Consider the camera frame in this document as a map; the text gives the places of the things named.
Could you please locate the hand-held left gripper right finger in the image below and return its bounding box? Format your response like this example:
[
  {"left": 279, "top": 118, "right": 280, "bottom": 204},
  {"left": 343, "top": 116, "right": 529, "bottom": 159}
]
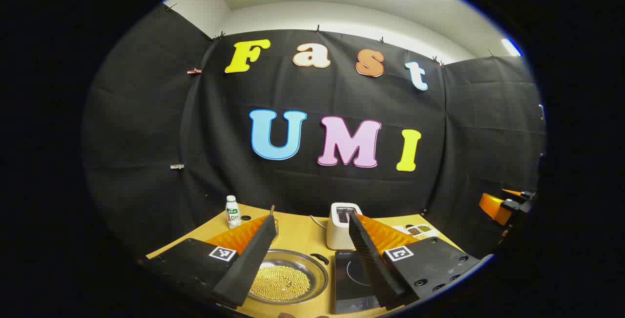
[{"left": 347, "top": 212, "right": 483, "bottom": 310}]

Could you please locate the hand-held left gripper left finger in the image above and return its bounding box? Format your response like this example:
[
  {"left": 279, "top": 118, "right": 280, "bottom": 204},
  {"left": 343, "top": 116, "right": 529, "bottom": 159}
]
[{"left": 138, "top": 214, "right": 278, "bottom": 309}]

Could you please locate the black induction cooktop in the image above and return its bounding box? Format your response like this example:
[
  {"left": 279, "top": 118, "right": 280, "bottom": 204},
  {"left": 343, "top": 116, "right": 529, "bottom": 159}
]
[{"left": 334, "top": 250, "right": 381, "bottom": 315}]

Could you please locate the pile of yellow soybeans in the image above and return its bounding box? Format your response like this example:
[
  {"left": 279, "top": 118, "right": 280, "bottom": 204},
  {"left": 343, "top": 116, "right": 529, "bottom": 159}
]
[{"left": 250, "top": 265, "right": 311, "bottom": 302}]

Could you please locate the steel pot with black handles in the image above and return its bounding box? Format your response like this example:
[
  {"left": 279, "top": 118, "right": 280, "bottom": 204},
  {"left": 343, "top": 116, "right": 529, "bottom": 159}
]
[{"left": 247, "top": 248, "right": 331, "bottom": 306}]

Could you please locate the white toaster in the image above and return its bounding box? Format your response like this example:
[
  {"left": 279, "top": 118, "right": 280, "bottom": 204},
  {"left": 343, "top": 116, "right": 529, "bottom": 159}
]
[{"left": 326, "top": 202, "right": 363, "bottom": 251}]

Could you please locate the white drink bottle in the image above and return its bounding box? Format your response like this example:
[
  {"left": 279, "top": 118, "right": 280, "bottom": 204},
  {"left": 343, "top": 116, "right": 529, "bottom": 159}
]
[{"left": 225, "top": 195, "right": 242, "bottom": 230}]

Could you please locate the white divided bean tray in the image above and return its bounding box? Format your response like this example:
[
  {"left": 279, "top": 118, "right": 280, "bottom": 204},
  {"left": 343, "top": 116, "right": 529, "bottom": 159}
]
[{"left": 406, "top": 224, "right": 439, "bottom": 240}]

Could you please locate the ceiling light strip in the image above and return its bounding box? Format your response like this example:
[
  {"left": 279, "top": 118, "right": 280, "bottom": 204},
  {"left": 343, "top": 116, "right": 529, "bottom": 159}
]
[{"left": 501, "top": 38, "right": 523, "bottom": 57}]

